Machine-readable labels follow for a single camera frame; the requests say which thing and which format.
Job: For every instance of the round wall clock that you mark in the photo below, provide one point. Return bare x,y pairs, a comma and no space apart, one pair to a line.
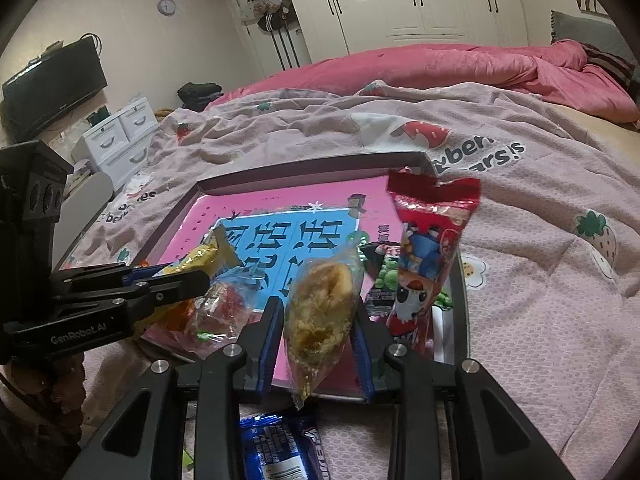
167,7

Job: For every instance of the red cartoon snack bag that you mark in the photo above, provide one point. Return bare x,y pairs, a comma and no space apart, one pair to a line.
433,215

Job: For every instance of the black clothes pile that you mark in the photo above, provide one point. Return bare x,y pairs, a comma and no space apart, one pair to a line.
197,96

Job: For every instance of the pink quilted duvet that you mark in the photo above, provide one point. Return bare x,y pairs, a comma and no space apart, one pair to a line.
559,73

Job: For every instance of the pink children's book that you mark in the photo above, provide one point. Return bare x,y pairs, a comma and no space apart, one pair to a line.
282,225

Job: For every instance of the grey headboard cushion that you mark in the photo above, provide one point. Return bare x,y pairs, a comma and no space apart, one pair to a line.
600,35

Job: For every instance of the blue wafer snack packet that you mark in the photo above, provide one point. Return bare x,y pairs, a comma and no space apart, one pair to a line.
283,446

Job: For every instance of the fingers of the left gripper seen aside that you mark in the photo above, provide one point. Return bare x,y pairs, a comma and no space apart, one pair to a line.
110,282

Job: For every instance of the black television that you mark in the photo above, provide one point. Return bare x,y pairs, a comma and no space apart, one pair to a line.
49,88

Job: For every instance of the pink strawberry print bedsheet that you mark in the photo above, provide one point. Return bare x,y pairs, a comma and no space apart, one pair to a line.
555,318

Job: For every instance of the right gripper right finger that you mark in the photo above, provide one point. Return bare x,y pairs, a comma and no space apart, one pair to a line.
378,381

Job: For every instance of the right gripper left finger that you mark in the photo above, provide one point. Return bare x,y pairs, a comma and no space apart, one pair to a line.
260,342

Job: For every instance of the white drawer cabinet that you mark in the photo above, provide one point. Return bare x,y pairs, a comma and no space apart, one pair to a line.
120,144

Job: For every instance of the dark striped pillow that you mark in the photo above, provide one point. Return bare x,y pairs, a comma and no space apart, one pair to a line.
617,67

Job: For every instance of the yellow snack packet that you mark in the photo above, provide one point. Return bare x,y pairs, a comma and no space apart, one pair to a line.
215,255

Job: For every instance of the clear bag brown pastry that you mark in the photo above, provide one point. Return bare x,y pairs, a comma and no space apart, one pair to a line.
318,318

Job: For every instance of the clear bag red candy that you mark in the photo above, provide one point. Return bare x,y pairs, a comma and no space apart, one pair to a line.
203,325

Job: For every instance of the white wardrobe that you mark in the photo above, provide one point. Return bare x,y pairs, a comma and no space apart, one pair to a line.
334,28

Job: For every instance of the dark green candy packet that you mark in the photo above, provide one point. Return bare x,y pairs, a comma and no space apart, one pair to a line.
404,299

